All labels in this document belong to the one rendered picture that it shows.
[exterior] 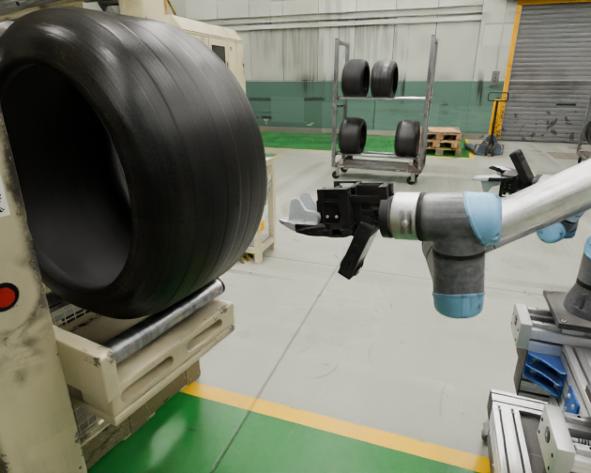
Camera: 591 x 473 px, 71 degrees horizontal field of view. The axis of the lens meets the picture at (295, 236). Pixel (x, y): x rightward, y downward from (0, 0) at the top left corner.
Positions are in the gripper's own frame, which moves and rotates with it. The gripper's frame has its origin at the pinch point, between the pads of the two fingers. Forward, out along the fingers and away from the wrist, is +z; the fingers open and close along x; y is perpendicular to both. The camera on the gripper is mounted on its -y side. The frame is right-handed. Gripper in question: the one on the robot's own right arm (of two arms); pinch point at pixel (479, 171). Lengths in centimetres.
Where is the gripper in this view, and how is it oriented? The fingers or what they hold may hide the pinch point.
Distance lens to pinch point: 168.4
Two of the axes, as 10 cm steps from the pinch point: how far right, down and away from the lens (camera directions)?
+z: -7.1, -2.5, 6.6
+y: 1.0, 9.0, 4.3
